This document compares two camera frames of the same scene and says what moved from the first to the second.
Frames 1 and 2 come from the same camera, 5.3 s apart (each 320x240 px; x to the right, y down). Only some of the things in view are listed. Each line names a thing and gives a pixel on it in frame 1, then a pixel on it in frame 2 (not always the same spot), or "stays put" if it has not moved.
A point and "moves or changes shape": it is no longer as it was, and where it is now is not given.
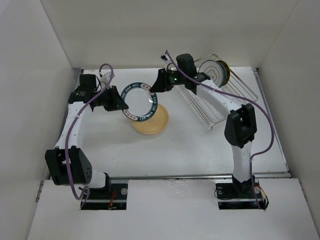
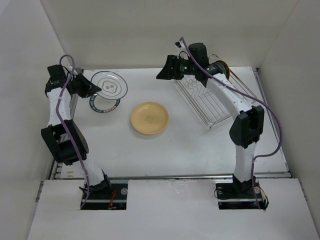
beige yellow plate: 155,124 stays put
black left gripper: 116,103 to 89,88
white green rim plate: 213,70 moves or changes shape
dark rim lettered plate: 142,103 moves or changes shape
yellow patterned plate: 227,68 stays put
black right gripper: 161,84 to 168,73
